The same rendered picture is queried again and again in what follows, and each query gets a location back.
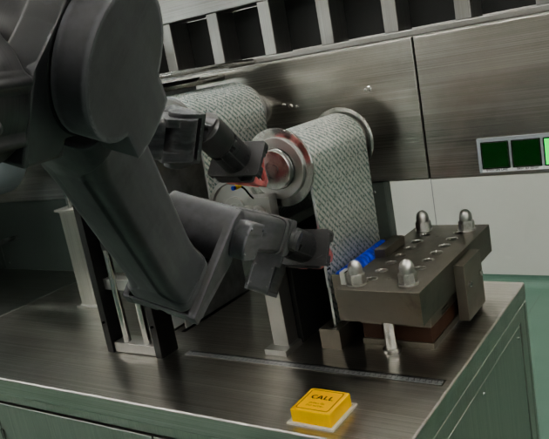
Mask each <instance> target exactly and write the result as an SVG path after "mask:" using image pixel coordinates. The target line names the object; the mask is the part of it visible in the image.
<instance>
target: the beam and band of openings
mask: <svg viewBox="0 0 549 439"><path fill-rule="evenodd" d="M158 1H159V6H160V10H161V15H162V20H163V50H162V58H161V64H160V68H159V73H165V72H170V71H180V70H185V69H191V68H196V67H201V66H207V65H212V64H222V63H227V62H233V61H238V60H242V59H247V58H251V57H255V58H253V60H254V64H262V63H266V62H272V61H277V60H282V59H287V58H292V57H300V56H306V55H310V54H316V53H320V52H325V51H334V50H340V49H344V48H349V47H354V46H359V45H364V44H373V43H378V42H383V41H388V40H393V39H398V38H403V37H412V36H416V35H422V34H426V33H432V32H437V31H441V30H450V29H456V28H460V27H465V26H470V25H475V24H484V23H489V22H494V21H499V20H504V19H509V18H514V17H522V16H528V15H532V14H538V13H542V12H547V11H549V0H158ZM534 4H536V5H535V6H531V7H526V6H530V5H534ZM254 6H256V7H254ZM250 7H253V8H250ZM520 7H525V8H521V9H516V8H520ZM247 8H249V9H247ZM243 9H245V10H243ZM512 9H516V10H512ZM502 10H508V11H503V12H498V11H502ZM492 12H498V13H493V14H489V15H484V14H488V13H492ZM203 18H205V19H203ZM200 19H201V20H200ZM196 20H198V21H196ZM450 20H456V21H451V22H446V21H450ZM192 21H194V22H192ZM189 22H191V23H189ZM442 22H446V23H442ZM436 23H441V24H436ZM428 24H432V25H428ZM423 25H428V26H424V27H418V26H423ZM414 27H418V28H414ZM412 28H414V29H412ZM381 33H385V34H382V35H376V34H381ZM372 35H376V36H372ZM367 36H372V37H367ZM359 37H363V38H359ZM353 38H358V39H354V40H350V39H353ZM317 45H321V46H317ZM311 46H316V47H311ZM307 47H311V48H307ZM302 48H307V49H302ZM298 49H302V50H298ZM293 50H297V51H293ZM265 55H266V56H265ZM261 56H265V57H261Z"/></svg>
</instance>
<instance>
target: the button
mask: <svg viewBox="0 0 549 439"><path fill-rule="evenodd" d="M350 407H351V400H350V394H349V393H344V392H338V391H332V390H326V389H319V388H312V389H310V390H309V392H308V393H307V394H306V395H305V396H303V398H302V399H301V400H300V401H298V402H297V403H296V404H295V405H294V406H293V407H292V408H291V409H290V411H291V415H292V420H293V422H301V423H307V424H312V425H317V426H322V427H327V428H332V427H333V426H334V425H335V424H336V423H337V421H338V420H339V419H340V418H341V417H342V416H343V415H344V414H345V413H346V411H347V410H348V409H349V408H350Z"/></svg>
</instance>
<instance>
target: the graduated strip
mask: <svg viewBox="0 0 549 439"><path fill-rule="evenodd" d="M185 355H194V356H201V357H208V358H215V359H222V360H230V361H244V362H251V363H258V364H265V365H272V366H279V367H286V368H300V369H307V370H314V371H322V372H329V373H336V374H343V375H357V376H364V377H371V378H378V379H385V380H392V381H400V382H414V383H421V384H428V385H435V386H443V385H444V383H445V382H446V381H447V380H444V379H437V378H429V377H421V376H414V375H400V374H392V373H384V372H376V371H369V370H361V369H354V368H340V367H332V366H325V365H317V364H309V363H302V362H294V361H280V360H273V359H265V358H258V357H250V356H243V355H229V354H221V353H213V352H206V351H198V350H190V351H188V352H187V353H185Z"/></svg>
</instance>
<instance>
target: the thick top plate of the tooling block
mask: <svg viewBox="0 0 549 439"><path fill-rule="evenodd" d="M431 227H432V230H431V231H429V232H427V233H417V232H416V228H414V229H413V230H411V231H410V232H409V233H407V234H406V235H404V242H405V243H404V244H403V245H402V246H400V247H399V248H398V249H397V250H396V251H395V252H394V253H392V254H391V255H390V256H388V257H387V258H375V259H373V260H372V261H371V262H370V263H369V264H368V265H366V266H365V267H364V268H363V271H364V272H365V277H366V281H367V284H366V285H364V286H362V287H348V286H347V285H341V286H339V287H338V288H336V289H335V295H336V300H337V306H338V311H339V316H340V321H363V322H375V323H387V324H399V325H411V326H424V325H425V324H426V323H427V322H428V321H429V319H430V318H431V317H432V316H433V315H434V314H435V313H436V312H437V311H438V309H439V308H440V307H441V306H443V304H444V303H445V302H446V301H447V300H448V299H449V298H450V297H451V296H452V295H453V294H454V292H455V291H456V283H455V276H454V269H453V266H454V265H455V264H456V263H457V262H458V260H459V259H460V258H461V257H462V256H463V255H464V254H465V253H466V252H467V251H468V250H469V249H480V257H481V262H482V261H483V260H484V259H485V258H486V257H487V255H488V254H489V253H490V252H491V235H490V228H489V224H487V225H475V227H476V230H475V231H472V232H468V233H465V232H463V233H461V232H459V231H458V225H431ZM404 259H408V260H411V261H412V263H413V264H414V268H415V271H417V278H418V280H419V284H418V285H416V286H414V287H399V286H398V277H397V274H398V273H399V263H400V262H401V261H402V260H404Z"/></svg>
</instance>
